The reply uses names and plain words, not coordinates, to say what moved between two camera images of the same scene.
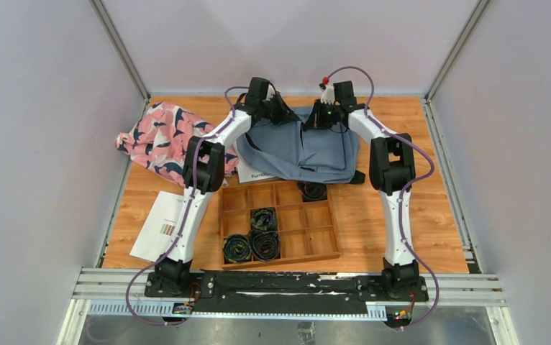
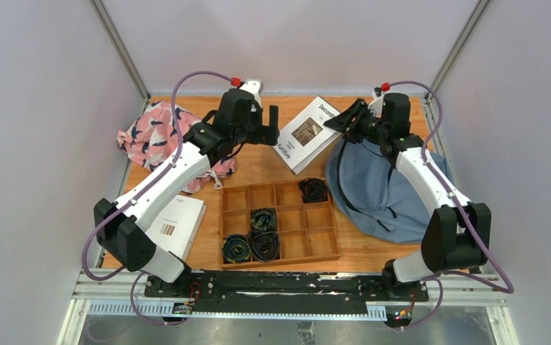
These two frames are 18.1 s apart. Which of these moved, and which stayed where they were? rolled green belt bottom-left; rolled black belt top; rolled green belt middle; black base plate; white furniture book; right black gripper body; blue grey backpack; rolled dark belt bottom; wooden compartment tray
Moved: white furniture book; blue grey backpack; right black gripper body
Stayed: rolled dark belt bottom; rolled black belt top; rolled green belt bottom-left; wooden compartment tray; rolled green belt middle; black base plate
